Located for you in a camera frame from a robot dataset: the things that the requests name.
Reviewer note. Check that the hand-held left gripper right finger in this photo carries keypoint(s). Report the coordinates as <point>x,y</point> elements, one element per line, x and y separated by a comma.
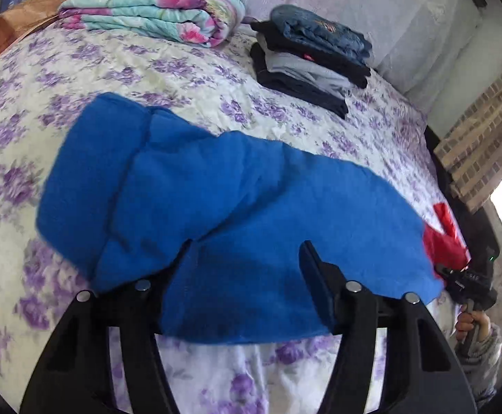
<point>320,287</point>

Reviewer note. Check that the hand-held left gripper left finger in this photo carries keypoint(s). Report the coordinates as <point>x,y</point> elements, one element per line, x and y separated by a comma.
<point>145,310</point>

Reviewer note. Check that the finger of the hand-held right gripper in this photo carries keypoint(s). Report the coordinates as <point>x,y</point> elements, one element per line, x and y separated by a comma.
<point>448,275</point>

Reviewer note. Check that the blue and red pants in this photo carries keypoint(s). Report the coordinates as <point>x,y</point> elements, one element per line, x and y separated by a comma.
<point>242,207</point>

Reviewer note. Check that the person's right forearm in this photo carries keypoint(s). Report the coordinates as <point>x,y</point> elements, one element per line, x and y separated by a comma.
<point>483,362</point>

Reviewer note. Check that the folded dark navy pants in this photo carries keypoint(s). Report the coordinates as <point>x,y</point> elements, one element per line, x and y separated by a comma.
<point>302,92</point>

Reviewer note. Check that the folded grey pants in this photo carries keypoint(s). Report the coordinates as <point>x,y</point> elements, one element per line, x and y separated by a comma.
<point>307,75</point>

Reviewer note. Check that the folded black pants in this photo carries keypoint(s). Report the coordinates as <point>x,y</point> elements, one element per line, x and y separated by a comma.
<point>311,54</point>

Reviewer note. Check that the person's right hand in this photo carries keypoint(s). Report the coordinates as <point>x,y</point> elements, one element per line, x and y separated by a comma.
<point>473,323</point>

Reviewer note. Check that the beige checked curtain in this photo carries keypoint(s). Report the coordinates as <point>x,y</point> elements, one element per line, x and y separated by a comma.
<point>483,138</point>

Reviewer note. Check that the purple floral bedspread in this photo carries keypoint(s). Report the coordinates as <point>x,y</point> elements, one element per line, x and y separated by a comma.
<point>26,108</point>

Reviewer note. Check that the folded blue denim jeans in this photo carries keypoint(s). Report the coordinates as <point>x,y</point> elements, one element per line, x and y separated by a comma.
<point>320,30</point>

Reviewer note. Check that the white lace headboard cover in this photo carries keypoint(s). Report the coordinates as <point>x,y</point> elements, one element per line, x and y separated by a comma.
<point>384,13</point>

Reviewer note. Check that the folded turquoise pink floral blanket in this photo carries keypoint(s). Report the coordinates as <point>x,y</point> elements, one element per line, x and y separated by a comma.
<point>147,13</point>

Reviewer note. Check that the orange brown pillow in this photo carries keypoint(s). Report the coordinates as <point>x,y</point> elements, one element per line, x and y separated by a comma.
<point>13,26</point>

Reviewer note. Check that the dark bed frame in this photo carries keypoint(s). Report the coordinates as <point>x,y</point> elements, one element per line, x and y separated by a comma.
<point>466,220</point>

